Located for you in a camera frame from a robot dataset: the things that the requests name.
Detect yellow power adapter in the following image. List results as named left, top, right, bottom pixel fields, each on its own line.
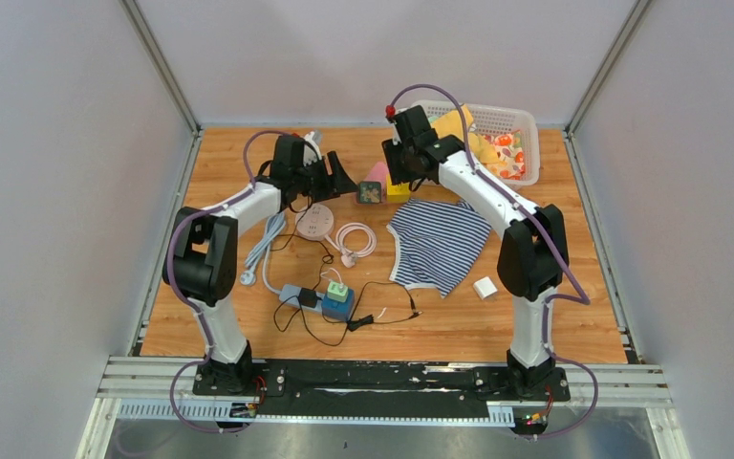
left=384, top=177, right=412, bottom=204

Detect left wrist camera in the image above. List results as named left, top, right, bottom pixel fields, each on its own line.
left=303, top=130, right=322, bottom=164

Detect light blue power strip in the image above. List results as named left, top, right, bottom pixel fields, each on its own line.
left=279, top=284, right=324, bottom=314

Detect blue striped shirt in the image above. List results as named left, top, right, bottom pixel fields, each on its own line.
left=386, top=199, right=491, bottom=297

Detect dark green cube charger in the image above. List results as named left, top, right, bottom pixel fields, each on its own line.
left=356, top=181, right=384, bottom=205

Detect white cube charger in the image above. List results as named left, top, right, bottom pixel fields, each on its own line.
left=472, top=276, right=498, bottom=300

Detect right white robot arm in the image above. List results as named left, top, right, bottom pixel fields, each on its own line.
left=382, top=105, right=569, bottom=400

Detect blue cube charger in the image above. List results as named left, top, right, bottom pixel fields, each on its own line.
left=321, top=289, right=355, bottom=322

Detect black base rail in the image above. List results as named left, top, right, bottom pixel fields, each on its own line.
left=192, top=359, right=571, bottom=421

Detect yellow clothes in basket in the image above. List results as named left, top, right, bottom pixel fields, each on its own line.
left=425, top=104, right=528, bottom=181

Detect black adapter with cable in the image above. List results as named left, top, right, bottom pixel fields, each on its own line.
left=270, top=230, right=425, bottom=347

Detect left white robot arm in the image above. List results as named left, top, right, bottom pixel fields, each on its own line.
left=162, top=130, right=357, bottom=395

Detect pink coiled cable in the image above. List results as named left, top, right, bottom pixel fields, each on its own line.
left=334, top=219, right=378, bottom=268

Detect pink triangular power strip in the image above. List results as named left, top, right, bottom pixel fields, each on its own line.
left=363, top=162, right=389, bottom=191

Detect light blue power cord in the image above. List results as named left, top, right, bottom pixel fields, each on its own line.
left=239, top=210, right=289, bottom=295

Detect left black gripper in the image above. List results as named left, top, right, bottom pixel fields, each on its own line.
left=292, top=152, right=357, bottom=204

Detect pink round power strip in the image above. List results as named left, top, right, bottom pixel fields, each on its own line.
left=294, top=204, right=335, bottom=241

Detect white plastic basket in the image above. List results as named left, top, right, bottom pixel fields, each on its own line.
left=417, top=100, right=540, bottom=190

